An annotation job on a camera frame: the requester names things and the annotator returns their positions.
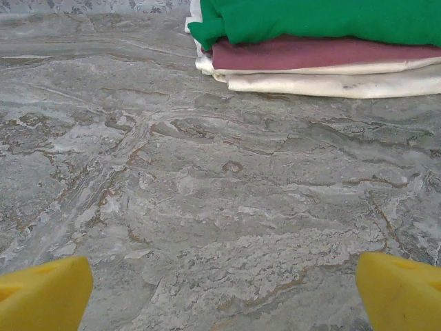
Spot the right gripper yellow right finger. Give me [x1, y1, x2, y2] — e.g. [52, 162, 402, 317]
[355, 251, 441, 331]

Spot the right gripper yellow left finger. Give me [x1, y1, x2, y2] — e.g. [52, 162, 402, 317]
[0, 255, 94, 331]

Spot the stack of folded clothes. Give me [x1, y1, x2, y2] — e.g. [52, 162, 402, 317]
[185, 0, 441, 99]

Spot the maroon folded t-shirt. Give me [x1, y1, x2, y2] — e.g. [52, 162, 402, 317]
[201, 34, 441, 70]

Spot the green folded t-shirt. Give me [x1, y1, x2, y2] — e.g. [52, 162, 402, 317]
[187, 0, 441, 52]

